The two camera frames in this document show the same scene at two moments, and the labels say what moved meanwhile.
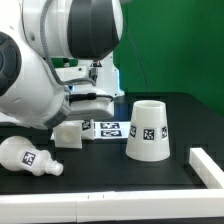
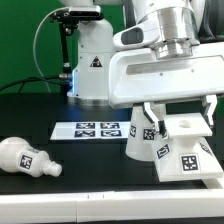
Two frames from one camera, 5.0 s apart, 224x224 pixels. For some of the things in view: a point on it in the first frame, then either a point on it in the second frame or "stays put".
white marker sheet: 112,130 stays put
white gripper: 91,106 -> 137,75
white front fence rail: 112,206 stays put
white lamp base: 69,134 -> 184,153
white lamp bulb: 20,154 stays put
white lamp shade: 148,134 stays put
